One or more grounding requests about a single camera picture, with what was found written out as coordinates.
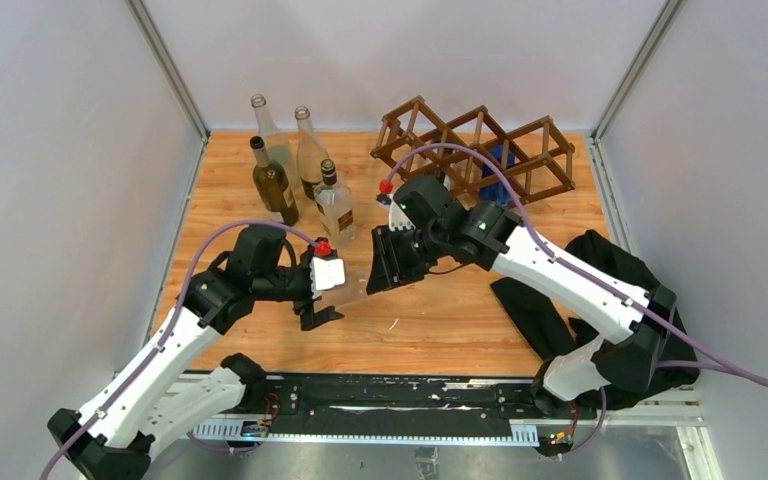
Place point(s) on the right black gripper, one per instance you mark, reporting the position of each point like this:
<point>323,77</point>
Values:
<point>387,268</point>

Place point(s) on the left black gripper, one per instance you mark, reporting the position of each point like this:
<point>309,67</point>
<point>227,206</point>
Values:
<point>310,318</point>

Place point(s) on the clear bottle gold label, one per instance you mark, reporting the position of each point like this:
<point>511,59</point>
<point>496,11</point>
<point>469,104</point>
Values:
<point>335,203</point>

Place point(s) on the clear bottle black label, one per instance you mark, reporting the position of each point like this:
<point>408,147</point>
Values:
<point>276,141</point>
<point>311,151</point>

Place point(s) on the dark green wine bottle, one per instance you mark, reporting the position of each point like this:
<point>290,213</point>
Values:
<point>272,185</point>

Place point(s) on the tall slim clear bottle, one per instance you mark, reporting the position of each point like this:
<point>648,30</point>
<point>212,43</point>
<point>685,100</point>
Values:
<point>351,292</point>

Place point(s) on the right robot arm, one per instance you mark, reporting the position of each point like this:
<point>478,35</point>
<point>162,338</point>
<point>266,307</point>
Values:
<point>629,342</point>

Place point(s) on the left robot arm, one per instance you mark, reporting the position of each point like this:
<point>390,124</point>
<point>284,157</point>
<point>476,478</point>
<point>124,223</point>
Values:
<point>172,351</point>

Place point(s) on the black cloth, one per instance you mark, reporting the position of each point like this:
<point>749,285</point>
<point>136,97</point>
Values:
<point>549,335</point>

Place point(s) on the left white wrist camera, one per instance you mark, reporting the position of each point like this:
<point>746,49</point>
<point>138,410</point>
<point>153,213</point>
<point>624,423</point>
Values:
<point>327,274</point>

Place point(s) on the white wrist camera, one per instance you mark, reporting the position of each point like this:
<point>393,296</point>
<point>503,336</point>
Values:
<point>327,274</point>
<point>397,218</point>

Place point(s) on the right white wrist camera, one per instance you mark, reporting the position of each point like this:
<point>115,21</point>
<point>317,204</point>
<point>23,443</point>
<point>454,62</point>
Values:
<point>397,218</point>

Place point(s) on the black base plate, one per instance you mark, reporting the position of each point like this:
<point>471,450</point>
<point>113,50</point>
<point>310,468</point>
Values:
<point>375,408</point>

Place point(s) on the aluminium rail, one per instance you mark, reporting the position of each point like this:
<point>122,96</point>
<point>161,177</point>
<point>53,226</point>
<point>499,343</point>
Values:
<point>673,408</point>

